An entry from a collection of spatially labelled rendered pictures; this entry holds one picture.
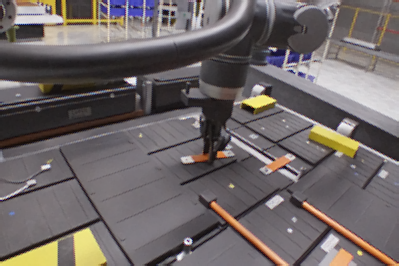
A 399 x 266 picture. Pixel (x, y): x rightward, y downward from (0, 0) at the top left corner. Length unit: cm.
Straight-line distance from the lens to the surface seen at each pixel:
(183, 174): 63
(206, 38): 24
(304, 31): 61
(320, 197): 68
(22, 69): 22
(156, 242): 48
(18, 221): 57
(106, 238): 50
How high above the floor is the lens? 139
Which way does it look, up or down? 28 degrees down
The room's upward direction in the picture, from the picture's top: 9 degrees clockwise
